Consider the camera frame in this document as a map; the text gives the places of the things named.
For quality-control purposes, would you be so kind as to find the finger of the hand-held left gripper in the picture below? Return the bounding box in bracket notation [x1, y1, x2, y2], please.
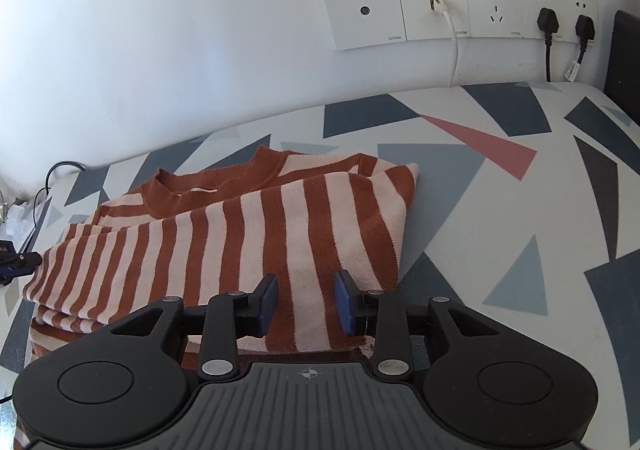
[0, 253, 44, 276]

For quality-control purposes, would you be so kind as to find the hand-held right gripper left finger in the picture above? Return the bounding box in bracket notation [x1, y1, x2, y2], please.
[110, 273, 280, 380]

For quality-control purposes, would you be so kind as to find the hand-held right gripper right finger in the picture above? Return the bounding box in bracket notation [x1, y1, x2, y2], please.
[334, 270, 505, 378]

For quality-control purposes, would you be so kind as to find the orange white striped sweater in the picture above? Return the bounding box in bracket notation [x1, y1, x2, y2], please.
[15, 145, 421, 450]

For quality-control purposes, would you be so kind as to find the black cabinet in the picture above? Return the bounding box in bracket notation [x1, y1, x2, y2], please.
[602, 9, 640, 126]

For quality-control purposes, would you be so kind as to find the black power plug with tag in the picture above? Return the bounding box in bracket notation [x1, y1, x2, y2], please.
[564, 14, 596, 81]

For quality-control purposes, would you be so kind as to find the thick black cable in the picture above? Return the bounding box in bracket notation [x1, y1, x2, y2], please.
[32, 160, 96, 231]

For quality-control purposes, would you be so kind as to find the white charging cable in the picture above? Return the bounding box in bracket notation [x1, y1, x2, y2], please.
[429, 0, 461, 87]

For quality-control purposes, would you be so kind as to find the white data wall socket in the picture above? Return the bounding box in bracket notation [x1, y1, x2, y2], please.
[395, 0, 471, 42]

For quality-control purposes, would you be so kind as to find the white wall socket panel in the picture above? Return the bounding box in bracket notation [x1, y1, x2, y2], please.
[320, 0, 407, 51]

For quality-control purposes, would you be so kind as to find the white five-hole wall socket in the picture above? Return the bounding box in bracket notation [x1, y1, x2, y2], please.
[462, 0, 526, 38]

